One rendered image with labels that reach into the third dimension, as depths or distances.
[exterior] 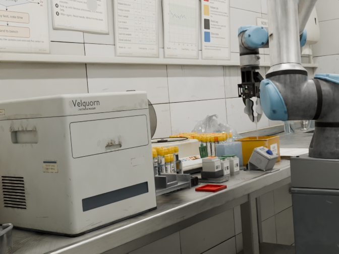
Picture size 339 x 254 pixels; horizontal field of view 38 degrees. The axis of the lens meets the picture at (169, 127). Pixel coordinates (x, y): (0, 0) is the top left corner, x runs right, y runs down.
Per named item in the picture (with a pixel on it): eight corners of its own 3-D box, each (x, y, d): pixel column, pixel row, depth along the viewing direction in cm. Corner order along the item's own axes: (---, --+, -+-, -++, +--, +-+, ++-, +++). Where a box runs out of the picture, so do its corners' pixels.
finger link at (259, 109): (252, 123, 188) (249, 99, 188) (259, 121, 193) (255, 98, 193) (260, 122, 187) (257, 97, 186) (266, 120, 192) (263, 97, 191)
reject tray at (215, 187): (214, 192, 142) (214, 189, 142) (194, 191, 146) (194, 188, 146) (226, 187, 148) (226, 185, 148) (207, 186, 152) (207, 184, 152)
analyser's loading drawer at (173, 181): (144, 203, 124) (143, 183, 124) (124, 201, 128) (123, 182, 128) (191, 188, 140) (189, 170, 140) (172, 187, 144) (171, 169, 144)
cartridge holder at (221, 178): (220, 183, 156) (219, 172, 156) (196, 182, 161) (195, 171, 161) (229, 180, 160) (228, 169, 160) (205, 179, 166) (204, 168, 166)
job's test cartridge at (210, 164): (215, 178, 158) (214, 158, 158) (202, 177, 161) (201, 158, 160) (221, 176, 161) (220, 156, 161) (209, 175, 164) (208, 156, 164)
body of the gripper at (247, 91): (237, 99, 189) (235, 67, 188) (246, 98, 196) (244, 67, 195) (257, 98, 185) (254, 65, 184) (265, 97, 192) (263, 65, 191)
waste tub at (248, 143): (269, 166, 185) (267, 139, 184) (235, 166, 192) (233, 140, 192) (281, 161, 196) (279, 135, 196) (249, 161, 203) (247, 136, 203)
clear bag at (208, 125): (216, 156, 228) (213, 115, 227) (181, 157, 235) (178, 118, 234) (232, 149, 251) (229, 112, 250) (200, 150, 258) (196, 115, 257)
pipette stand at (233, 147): (229, 172, 176) (227, 144, 176) (214, 172, 181) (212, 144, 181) (246, 168, 183) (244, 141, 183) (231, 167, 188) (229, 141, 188)
